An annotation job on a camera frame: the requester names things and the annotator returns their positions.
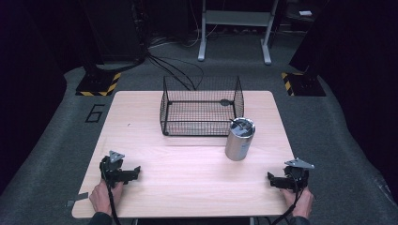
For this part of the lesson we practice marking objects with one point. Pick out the person's left hand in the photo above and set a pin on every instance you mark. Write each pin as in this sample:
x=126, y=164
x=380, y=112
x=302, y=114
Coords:
x=101, y=197

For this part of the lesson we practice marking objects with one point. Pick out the black stand base striped edge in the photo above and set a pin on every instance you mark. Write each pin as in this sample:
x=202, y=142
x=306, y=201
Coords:
x=98, y=84
x=303, y=84

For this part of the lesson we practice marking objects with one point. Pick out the silver metal can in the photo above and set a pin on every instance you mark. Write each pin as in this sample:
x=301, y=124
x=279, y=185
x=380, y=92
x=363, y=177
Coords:
x=239, y=142

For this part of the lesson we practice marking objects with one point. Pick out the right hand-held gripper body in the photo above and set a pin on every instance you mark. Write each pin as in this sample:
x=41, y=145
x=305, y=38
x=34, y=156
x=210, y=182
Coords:
x=296, y=175

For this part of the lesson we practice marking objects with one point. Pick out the person's right hand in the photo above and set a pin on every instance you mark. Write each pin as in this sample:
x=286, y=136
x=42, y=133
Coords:
x=302, y=201

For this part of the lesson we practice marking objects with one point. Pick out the grey tape piece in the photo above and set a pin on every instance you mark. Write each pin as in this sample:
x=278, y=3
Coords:
x=78, y=198

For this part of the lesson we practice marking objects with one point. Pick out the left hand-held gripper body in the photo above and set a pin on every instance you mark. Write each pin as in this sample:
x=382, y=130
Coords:
x=113, y=170

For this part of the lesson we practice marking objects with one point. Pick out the white metal stand frame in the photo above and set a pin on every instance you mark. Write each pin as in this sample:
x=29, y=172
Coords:
x=237, y=18

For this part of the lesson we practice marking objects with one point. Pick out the dark cabinet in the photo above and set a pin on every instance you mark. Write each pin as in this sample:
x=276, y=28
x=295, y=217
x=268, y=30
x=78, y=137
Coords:
x=115, y=28

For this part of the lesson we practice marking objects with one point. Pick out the small white box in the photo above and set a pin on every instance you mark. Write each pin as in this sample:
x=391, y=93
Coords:
x=305, y=13

